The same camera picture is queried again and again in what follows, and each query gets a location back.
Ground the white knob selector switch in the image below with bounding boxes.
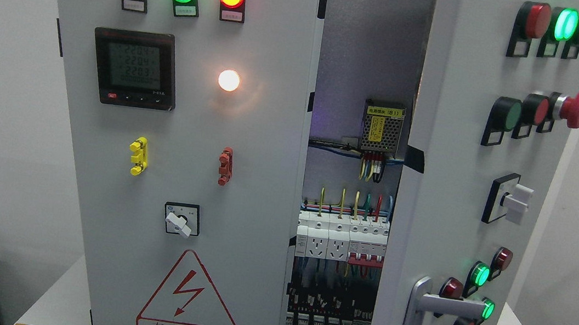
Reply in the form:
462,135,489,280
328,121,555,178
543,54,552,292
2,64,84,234
481,173,534,224

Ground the silver door lever handle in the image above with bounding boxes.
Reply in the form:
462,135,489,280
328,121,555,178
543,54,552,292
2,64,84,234
403,277,486,325

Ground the white glowing indicator light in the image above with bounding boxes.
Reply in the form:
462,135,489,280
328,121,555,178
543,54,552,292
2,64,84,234
218,69,241,92

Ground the black digital power meter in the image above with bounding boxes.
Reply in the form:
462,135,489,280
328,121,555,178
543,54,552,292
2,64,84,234
95,27,176,111

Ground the metal mesh power supply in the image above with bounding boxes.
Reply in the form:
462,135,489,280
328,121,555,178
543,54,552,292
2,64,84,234
360,98,406,154

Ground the white socket breaker row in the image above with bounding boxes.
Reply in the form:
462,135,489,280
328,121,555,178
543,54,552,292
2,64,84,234
294,211,390,268

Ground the white rotary selector switch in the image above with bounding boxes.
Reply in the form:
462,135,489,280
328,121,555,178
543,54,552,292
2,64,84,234
164,201,201,237

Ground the red emergency stop button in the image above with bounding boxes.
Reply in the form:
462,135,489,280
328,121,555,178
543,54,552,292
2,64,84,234
547,92,579,129

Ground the red electric hazard sticker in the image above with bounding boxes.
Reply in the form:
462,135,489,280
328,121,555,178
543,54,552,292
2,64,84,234
136,249,236,325

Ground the grey cabinet door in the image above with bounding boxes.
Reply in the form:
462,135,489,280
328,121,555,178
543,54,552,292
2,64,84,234
372,0,579,325
58,0,323,325

